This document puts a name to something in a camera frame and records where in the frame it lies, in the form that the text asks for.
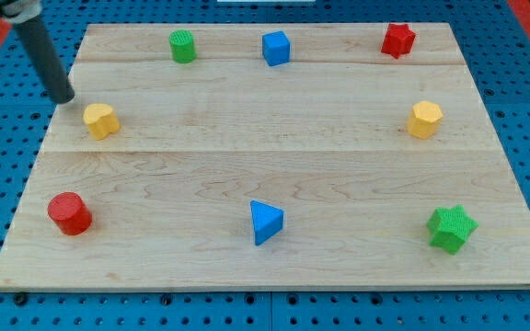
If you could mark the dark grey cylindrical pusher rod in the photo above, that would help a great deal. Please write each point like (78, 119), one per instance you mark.
(38, 45)

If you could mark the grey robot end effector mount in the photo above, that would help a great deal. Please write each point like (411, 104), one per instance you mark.
(19, 11)

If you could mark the wooden board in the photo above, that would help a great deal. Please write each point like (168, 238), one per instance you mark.
(323, 138)

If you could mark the green cylinder block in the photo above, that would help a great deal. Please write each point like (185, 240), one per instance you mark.
(182, 46)

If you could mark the red cylinder block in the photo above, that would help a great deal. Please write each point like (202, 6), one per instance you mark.
(70, 213)

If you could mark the blue cube block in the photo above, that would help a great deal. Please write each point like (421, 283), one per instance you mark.
(276, 48)

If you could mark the blue triangle block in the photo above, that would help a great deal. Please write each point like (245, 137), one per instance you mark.
(267, 221)

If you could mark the red star block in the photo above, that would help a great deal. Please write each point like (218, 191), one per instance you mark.
(398, 40)

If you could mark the yellow hexagon block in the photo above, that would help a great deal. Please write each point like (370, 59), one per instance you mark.
(424, 119)

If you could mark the green star block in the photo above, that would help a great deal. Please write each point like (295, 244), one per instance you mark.
(450, 228)

